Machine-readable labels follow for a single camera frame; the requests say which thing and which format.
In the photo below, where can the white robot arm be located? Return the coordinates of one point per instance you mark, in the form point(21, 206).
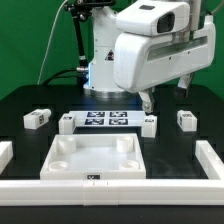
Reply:
point(198, 13)

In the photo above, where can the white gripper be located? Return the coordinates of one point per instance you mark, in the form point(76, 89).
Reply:
point(142, 62)

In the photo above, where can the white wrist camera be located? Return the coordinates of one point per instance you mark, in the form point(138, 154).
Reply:
point(152, 18)

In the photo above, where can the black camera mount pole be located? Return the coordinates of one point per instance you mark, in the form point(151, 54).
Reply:
point(80, 40)

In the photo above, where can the white U-shaped obstacle fence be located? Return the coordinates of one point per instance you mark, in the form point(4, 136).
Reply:
point(208, 191)

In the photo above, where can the white marker base plate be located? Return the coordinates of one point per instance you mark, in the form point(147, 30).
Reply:
point(108, 118)

